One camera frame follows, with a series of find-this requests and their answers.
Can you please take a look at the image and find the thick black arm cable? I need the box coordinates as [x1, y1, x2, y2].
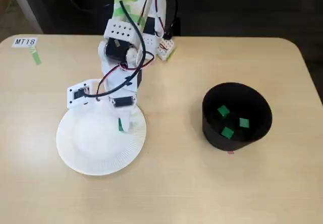
[95, 1, 147, 101]

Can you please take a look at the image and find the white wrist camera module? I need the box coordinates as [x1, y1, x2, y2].
[66, 78, 104, 109]

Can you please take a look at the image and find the green tape strip with writing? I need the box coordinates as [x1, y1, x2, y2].
[29, 45, 43, 66]

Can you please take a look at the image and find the white metal pole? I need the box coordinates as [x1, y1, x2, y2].
[7, 0, 44, 34]

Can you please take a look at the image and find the white paper plate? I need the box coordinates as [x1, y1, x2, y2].
[56, 102, 147, 176]

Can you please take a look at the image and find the black pot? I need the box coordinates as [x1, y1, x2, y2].
[201, 82, 273, 152]

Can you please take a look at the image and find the white MT18 label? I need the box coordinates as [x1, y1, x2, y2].
[12, 37, 38, 48]

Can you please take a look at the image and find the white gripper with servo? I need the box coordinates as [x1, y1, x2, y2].
[100, 62, 144, 134]

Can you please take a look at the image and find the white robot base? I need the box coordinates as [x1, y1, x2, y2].
[142, 33, 177, 62]

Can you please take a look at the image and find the red servo wire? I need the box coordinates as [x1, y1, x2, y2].
[96, 51, 155, 95]

